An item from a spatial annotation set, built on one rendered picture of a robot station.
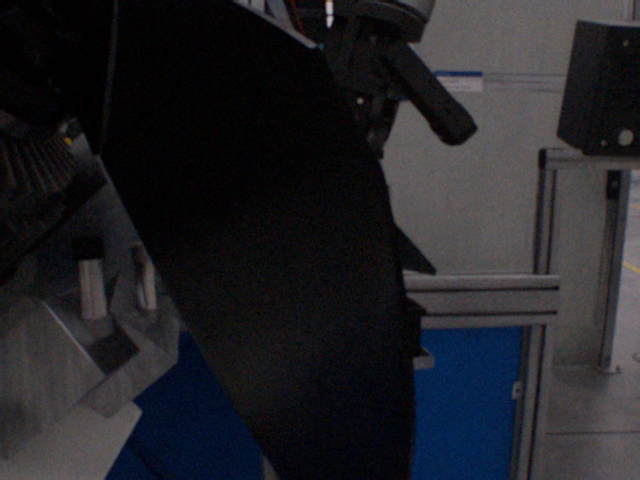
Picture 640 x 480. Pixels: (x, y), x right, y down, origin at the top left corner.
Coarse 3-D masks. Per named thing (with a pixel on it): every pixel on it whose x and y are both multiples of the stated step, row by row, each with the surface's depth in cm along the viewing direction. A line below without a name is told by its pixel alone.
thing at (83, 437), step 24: (24, 312) 43; (0, 336) 39; (48, 432) 37; (72, 432) 38; (96, 432) 41; (120, 432) 43; (0, 456) 32; (24, 456) 33; (48, 456) 35; (72, 456) 37; (96, 456) 39
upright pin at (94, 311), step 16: (80, 240) 32; (96, 240) 32; (80, 256) 32; (96, 256) 32; (80, 272) 32; (96, 272) 33; (80, 288) 33; (96, 288) 33; (80, 304) 33; (96, 304) 33; (80, 320) 33; (96, 320) 33; (112, 320) 34; (96, 336) 33
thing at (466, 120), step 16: (400, 48) 47; (400, 64) 48; (416, 64) 48; (400, 80) 49; (416, 80) 48; (432, 80) 48; (416, 96) 49; (432, 96) 48; (448, 96) 48; (432, 112) 48; (448, 112) 48; (464, 112) 48; (432, 128) 52; (448, 128) 49; (464, 128) 49; (448, 144) 52
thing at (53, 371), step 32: (32, 320) 31; (64, 320) 32; (0, 352) 31; (32, 352) 31; (64, 352) 31; (96, 352) 32; (128, 352) 35; (0, 384) 32; (32, 384) 31; (64, 384) 31; (96, 384) 31; (0, 416) 32; (32, 416) 32; (64, 416) 37; (0, 448) 32
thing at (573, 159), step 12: (540, 156) 81; (552, 156) 80; (564, 156) 80; (576, 156) 80; (588, 156) 80; (552, 168) 80; (564, 168) 80; (576, 168) 80; (588, 168) 80; (600, 168) 80; (612, 168) 80; (624, 168) 80; (636, 168) 80
